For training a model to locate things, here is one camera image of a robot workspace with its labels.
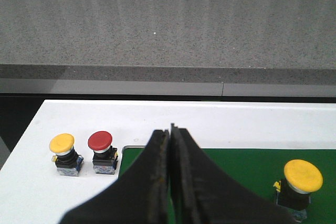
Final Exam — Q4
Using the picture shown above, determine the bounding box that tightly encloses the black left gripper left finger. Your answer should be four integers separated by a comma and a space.
60, 130, 169, 223

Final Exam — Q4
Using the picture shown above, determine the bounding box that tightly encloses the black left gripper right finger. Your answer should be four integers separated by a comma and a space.
169, 125, 293, 223

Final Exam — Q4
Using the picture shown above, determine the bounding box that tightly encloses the yellow mushroom push button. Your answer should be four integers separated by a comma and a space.
49, 133, 84, 177
273, 159, 323, 223

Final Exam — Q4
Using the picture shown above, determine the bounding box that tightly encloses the green conveyor belt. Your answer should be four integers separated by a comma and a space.
119, 148, 335, 223

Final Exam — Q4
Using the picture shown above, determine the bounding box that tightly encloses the grey stone slab left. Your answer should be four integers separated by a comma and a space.
1, 0, 335, 85

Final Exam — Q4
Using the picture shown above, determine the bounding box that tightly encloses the aluminium conveyor frame rail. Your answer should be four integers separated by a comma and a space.
122, 145, 145, 155

